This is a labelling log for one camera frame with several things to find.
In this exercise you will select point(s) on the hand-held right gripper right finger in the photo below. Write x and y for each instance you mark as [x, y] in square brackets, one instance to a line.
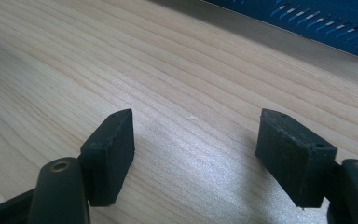
[292, 161]

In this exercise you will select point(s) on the blue three-slot file rack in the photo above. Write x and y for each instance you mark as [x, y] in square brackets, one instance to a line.
[323, 21]

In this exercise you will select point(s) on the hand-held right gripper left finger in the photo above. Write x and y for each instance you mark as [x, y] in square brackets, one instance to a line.
[108, 161]

